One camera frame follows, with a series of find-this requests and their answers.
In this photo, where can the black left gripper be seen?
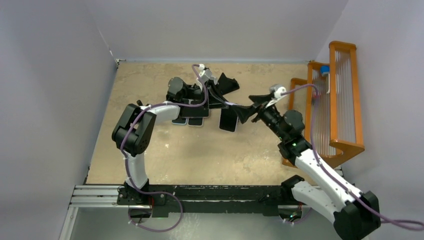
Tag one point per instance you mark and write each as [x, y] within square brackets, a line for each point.
[213, 97]

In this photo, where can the orange wooden tiered rack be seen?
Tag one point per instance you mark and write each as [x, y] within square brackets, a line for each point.
[335, 124]

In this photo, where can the red black stamp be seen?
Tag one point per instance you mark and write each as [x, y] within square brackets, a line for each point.
[316, 96]

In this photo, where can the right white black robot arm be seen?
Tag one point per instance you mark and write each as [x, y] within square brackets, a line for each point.
[318, 172]

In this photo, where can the lilac case phone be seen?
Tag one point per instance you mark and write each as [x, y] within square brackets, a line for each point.
[228, 120]

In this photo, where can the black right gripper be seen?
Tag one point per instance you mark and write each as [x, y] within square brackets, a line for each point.
[245, 112]

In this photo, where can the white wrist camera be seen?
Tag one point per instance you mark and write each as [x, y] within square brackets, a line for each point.
[277, 92]
[206, 75]

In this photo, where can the white case phone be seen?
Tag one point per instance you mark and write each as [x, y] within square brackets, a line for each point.
[195, 122]

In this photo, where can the blue case phone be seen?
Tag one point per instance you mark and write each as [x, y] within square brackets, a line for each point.
[180, 121]

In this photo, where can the purple case phone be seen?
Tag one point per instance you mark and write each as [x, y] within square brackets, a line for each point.
[187, 112]

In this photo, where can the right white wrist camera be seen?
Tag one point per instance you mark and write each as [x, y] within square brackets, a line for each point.
[277, 92]

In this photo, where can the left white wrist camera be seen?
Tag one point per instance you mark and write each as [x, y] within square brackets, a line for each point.
[206, 75]

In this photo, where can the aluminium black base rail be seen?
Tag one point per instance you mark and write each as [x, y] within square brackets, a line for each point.
[267, 200]

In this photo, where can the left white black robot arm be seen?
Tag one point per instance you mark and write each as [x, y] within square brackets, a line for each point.
[185, 104]

